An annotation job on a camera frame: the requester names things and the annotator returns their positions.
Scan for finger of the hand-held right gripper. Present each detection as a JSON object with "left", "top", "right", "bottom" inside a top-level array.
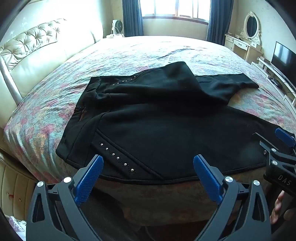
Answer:
[
  {"left": 253, "top": 133, "right": 278, "bottom": 153},
  {"left": 275, "top": 127, "right": 296, "bottom": 149}
]

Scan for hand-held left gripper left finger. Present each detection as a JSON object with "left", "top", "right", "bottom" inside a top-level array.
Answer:
[{"left": 26, "top": 155, "right": 104, "bottom": 241}]

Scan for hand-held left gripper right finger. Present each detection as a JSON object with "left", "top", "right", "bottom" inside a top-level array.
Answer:
[{"left": 193, "top": 154, "right": 271, "bottom": 241}]

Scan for black studded pants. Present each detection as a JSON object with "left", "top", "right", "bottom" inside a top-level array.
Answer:
[{"left": 55, "top": 61, "right": 296, "bottom": 186}]

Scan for person's right hand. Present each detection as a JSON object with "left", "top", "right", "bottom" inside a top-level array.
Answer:
[{"left": 270, "top": 190, "right": 296, "bottom": 225}]

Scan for white television stand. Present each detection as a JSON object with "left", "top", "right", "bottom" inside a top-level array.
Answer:
[{"left": 251, "top": 56, "right": 296, "bottom": 106}]

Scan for black flat television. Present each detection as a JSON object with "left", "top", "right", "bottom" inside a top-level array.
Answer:
[{"left": 270, "top": 41, "right": 296, "bottom": 88}]

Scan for pink patterned cloth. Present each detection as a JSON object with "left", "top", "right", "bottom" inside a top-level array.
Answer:
[{"left": 5, "top": 215, "right": 28, "bottom": 241}]

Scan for cream dressing table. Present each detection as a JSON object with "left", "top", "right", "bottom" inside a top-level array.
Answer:
[{"left": 224, "top": 34, "right": 263, "bottom": 64}]

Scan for white oval vanity mirror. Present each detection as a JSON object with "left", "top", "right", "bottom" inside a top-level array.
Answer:
[{"left": 240, "top": 11, "right": 263, "bottom": 48}]

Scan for floral bed blanket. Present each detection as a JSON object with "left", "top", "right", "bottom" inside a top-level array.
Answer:
[{"left": 2, "top": 35, "right": 296, "bottom": 186}]

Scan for dark blue curtain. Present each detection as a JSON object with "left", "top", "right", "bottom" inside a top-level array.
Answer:
[
  {"left": 206, "top": 0, "right": 238, "bottom": 45},
  {"left": 122, "top": 0, "right": 144, "bottom": 37}
]

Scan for cream tufted headboard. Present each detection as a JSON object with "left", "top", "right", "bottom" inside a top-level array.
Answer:
[{"left": 0, "top": 18, "right": 104, "bottom": 130}]

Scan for white fan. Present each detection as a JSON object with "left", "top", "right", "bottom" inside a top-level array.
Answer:
[{"left": 112, "top": 19, "right": 125, "bottom": 36}]

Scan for bright window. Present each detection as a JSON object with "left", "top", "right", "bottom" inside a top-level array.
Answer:
[{"left": 140, "top": 0, "right": 212, "bottom": 19}]

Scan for cream padded bed frame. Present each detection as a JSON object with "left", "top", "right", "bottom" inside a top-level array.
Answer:
[{"left": 0, "top": 148, "right": 48, "bottom": 219}]

